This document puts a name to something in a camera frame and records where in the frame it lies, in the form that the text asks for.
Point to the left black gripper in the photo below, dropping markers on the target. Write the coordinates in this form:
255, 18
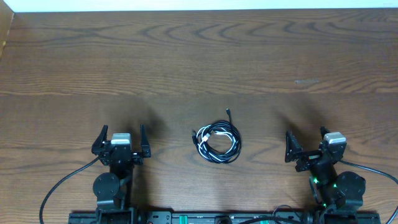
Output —
102, 149

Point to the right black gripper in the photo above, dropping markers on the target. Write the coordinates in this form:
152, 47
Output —
309, 159

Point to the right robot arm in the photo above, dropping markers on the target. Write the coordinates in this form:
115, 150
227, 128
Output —
340, 195

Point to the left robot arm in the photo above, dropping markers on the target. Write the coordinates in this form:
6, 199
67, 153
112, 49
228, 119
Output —
113, 188

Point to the cardboard box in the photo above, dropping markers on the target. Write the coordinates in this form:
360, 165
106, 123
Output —
6, 18

